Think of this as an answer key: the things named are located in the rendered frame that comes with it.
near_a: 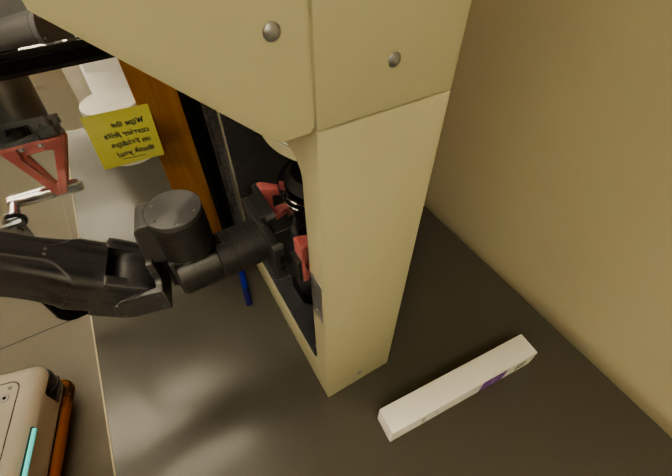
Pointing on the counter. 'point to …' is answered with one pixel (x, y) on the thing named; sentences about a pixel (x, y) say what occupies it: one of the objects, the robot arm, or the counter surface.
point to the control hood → (195, 35)
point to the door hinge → (223, 161)
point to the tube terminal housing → (370, 150)
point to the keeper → (316, 297)
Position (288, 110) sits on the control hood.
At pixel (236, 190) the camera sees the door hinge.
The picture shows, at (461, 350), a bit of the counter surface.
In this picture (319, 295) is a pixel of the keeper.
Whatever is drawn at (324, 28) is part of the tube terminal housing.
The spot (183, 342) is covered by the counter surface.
